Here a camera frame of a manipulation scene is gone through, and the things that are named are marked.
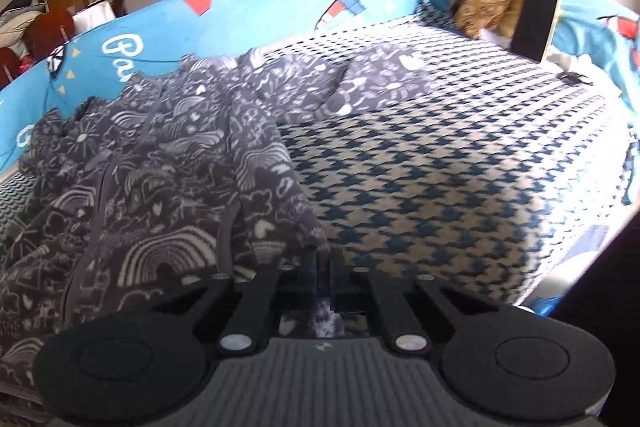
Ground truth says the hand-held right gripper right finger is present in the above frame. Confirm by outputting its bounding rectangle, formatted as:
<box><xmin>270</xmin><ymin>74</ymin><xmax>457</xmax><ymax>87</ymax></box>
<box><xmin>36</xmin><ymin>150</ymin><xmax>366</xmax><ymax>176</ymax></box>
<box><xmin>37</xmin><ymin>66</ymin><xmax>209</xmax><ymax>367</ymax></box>
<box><xmin>326</xmin><ymin>249</ymin><xmax>506</xmax><ymax>355</ymax></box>

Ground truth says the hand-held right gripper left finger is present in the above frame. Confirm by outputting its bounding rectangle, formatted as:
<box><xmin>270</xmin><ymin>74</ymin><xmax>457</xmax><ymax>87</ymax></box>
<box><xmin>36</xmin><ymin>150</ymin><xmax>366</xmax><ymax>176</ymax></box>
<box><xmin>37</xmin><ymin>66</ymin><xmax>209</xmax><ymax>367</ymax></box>
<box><xmin>145</xmin><ymin>251</ymin><xmax>322</xmax><ymax>355</ymax></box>

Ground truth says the grey patterned fleece jacket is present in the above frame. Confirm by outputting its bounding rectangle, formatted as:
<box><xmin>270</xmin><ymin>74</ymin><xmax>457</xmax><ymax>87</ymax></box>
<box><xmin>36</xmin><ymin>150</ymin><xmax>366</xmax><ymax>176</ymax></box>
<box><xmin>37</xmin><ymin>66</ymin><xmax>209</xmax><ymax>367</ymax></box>
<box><xmin>0</xmin><ymin>44</ymin><xmax>436</xmax><ymax>390</ymax></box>

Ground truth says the houndstooth sofa seat cover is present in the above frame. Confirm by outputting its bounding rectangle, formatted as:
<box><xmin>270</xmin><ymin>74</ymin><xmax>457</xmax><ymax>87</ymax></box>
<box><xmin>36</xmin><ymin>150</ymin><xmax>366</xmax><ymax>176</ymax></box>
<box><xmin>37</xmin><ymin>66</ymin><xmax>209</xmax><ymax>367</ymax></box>
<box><xmin>0</xmin><ymin>2</ymin><xmax>636</xmax><ymax>308</ymax></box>

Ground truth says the blue printed sofa cover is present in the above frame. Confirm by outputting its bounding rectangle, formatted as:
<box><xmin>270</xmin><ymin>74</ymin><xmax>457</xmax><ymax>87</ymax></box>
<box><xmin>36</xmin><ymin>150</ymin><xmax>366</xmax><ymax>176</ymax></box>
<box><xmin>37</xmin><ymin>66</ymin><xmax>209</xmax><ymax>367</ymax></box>
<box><xmin>0</xmin><ymin>0</ymin><xmax>640</xmax><ymax>205</ymax></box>

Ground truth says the small black clip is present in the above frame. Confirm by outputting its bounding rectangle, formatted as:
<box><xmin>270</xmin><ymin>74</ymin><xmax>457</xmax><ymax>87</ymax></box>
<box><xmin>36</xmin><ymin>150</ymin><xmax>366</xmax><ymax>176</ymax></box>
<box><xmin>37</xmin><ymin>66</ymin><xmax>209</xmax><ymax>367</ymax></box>
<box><xmin>557</xmin><ymin>71</ymin><xmax>594</xmax><ymax>88</ymax></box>

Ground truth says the black smartphone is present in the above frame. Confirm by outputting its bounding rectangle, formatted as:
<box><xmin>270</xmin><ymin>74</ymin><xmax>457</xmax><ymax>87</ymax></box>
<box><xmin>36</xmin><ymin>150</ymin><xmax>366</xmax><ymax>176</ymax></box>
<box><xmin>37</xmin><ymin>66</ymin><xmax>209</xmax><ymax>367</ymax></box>
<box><xmin>510</xmin><ymin>0</ymin><xmax>564</xmax><ymax>64</ymax></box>

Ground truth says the table with white tablecloth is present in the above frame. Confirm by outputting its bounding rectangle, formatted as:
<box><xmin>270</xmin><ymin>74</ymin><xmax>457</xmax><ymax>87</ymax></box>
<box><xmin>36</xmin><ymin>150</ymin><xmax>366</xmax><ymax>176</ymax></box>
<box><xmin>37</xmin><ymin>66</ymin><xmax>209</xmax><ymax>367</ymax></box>
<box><xmin>72</xmin><ymin>0</ymin><xmax>117</xmax><ymax>34</ymax></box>

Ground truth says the brown wooden chair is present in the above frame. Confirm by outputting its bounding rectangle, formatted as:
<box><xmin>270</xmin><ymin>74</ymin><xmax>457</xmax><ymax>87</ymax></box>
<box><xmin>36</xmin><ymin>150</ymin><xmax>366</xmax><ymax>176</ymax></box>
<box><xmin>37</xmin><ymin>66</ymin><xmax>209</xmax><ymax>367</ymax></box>
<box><xmin>25</xmin><ymin>8</ymin><xmax>76</xmax><ymax>58</ymax></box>
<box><xmin>0</xmin><ymin>47</ymin><xmax>22</xmax><ymax>91</ymax></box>

